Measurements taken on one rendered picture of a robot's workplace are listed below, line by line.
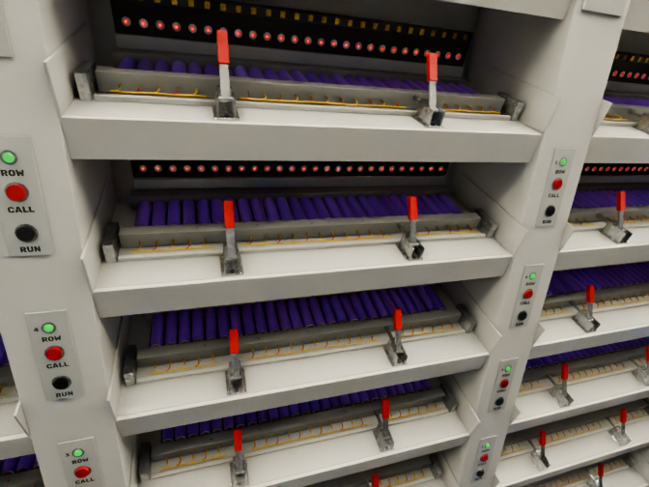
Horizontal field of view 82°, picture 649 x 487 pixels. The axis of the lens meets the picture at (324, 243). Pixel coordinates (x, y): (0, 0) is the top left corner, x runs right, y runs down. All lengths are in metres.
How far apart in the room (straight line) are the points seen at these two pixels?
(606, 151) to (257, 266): 0.58
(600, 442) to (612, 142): 0.81
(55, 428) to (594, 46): 0.88
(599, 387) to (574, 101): 0.70
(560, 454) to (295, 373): 0.78
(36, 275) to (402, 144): 0.45
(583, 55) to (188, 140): 0.54
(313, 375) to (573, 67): 0.58
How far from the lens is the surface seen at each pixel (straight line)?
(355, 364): 0.65
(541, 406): 1.01
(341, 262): 0.54
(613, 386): 1.17
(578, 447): 1.26
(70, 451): 0.65
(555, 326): 0.91
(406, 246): 0.58
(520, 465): 1.14
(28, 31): 0.47
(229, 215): 0.50
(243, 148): 0.46
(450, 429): 0.87
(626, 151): 0.80
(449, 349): 0.74
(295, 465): 0.76
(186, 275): 0.51
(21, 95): 0.47
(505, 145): 0.62
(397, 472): 0.98
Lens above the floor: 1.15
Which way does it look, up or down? 20 degrees down
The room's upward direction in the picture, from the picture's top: 3 degrees clockwise
